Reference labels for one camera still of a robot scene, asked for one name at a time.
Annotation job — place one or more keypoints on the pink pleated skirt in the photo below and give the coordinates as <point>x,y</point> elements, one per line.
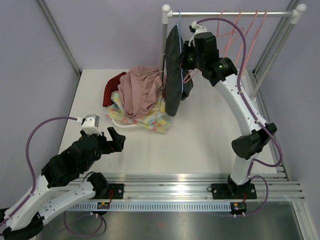
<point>139,90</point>

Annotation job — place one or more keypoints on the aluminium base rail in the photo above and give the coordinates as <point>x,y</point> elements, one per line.
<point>193,187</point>

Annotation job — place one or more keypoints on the white slotted cable duct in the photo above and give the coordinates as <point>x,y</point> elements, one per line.
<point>144,206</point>

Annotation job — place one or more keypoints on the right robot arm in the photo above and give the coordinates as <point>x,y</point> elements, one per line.
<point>201,53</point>

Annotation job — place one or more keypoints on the white metal clothes rack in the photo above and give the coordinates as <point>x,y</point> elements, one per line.
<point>167,14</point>

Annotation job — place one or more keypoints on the pink hanger of red skirt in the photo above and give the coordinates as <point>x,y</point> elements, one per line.
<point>249,47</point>

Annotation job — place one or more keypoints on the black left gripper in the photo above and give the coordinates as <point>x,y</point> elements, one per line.
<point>111,146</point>

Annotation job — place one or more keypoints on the aluminium corner frame left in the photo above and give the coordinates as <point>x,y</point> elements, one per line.
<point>59,37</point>

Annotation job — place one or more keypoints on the aluminium corner frame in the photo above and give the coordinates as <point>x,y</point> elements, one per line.
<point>259,73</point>
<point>59,37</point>

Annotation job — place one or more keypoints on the yellow blue tie-dye skirt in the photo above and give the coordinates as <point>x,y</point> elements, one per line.
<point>156,120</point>

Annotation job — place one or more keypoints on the red polka dot skirt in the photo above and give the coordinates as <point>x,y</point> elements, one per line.
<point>110,87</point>

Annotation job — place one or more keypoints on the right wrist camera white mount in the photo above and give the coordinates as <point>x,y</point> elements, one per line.
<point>196,29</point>

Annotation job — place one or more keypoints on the white perforated plastic basket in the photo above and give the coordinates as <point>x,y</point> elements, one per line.
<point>125,126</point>

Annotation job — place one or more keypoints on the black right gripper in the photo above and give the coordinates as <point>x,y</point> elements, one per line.
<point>186,49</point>

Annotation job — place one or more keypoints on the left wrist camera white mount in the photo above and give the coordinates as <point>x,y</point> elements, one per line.
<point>90,124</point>

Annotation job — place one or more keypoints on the aluminium corner frame right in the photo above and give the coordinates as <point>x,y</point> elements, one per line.
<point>259,73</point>

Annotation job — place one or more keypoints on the dark grey dotted skirt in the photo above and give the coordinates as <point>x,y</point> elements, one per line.
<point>172,89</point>

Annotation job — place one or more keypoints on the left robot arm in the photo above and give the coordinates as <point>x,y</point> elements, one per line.
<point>27,218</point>

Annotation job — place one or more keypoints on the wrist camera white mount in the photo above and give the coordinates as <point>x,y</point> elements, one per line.
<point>196,29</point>
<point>90,124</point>

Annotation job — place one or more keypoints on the blue wire hanger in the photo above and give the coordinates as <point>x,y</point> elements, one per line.
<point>178,24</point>

